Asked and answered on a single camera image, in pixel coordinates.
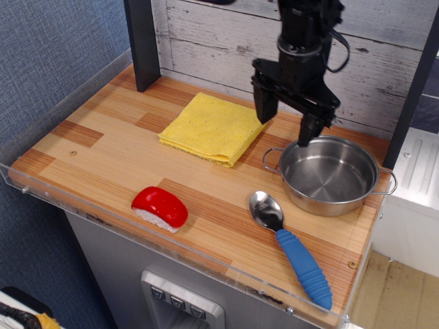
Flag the grey toy fridge cabinet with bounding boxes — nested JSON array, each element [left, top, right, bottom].
[[67, 212, 313, 328]]

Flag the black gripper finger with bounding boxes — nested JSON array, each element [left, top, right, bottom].
[[298, 114, 324, 147], [253, 84, 278, 124]]

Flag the dark grey right post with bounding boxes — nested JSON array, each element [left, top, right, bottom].
[[382, 10, 438, 169]]

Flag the yellow folded cloth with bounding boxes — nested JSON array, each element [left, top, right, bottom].
[[158, 93, 265, 168]]

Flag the yellow object bottom left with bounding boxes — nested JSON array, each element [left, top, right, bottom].
[[36, 313, 62, 329]]

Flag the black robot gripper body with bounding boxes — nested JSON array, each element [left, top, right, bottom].
[[252, 46, 340, 127]]

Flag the dark grey post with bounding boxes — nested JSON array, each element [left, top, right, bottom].
[[123, 0, 161, 92], [382, 10, 438, 169]]

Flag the red toy sushi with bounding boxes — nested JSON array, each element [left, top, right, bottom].
[[131, 186, 189, 233]]

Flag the silver dispenser button panel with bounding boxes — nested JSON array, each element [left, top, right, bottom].
[[141, 270, 226, 328]]

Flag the white ridged side appliance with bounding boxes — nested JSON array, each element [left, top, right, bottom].
[[372, 128, 438, 277]]

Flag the dark grey left post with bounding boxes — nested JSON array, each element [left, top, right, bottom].
[[123, 0, 161, 92]]

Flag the clear acrylic table guard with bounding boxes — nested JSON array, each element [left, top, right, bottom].
[[1, 53, 383, 328]]

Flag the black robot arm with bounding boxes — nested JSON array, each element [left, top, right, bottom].
[[252, 1, 350, 147]]

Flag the stainless steel pot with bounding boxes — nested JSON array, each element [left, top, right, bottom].
[[262, 136, 398, 217]]

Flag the blue handled metal spoon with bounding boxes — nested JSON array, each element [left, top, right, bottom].
[[249, 191, 333, 310]]

